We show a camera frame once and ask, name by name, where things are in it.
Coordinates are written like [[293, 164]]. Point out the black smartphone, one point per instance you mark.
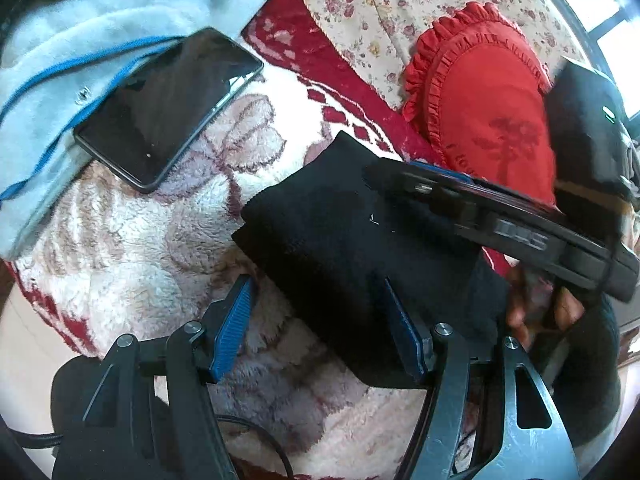
[[165, 110]]

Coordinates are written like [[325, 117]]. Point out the black pants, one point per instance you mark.
[[340, 260]]

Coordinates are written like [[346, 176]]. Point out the red heart-shaped ruffled pillow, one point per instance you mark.
[[480, 110]]

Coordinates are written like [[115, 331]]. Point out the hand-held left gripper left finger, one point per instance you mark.
[[232, 330]]

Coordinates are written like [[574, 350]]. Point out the person's right hand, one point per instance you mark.
[[520, 310]]

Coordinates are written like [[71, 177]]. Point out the red and white plush blanket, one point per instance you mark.
[[150, 240]]

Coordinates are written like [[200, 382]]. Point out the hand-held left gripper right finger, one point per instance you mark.
[[402, 332]]

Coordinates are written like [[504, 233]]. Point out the window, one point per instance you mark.
[[617, 40]]

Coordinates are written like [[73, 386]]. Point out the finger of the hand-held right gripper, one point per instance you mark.
[[425, 185]]

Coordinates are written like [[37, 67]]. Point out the light blue fleece-lined jacket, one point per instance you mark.
[[60, 35]]

